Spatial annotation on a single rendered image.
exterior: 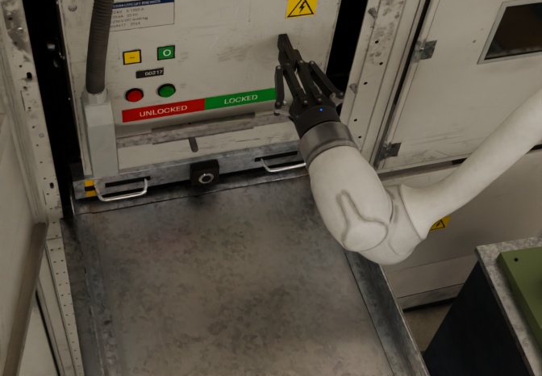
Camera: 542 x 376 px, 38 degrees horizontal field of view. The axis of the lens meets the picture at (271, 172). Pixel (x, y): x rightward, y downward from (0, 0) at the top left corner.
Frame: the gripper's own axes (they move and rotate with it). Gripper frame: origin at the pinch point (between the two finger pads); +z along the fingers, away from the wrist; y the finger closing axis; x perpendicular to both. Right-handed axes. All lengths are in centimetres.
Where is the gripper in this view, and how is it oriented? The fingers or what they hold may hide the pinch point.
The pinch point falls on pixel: (287, 52)
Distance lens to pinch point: 144.6
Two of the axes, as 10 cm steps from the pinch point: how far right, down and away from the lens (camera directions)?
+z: -2.8, -7.7, 5.7
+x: 1.0, -6.1, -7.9
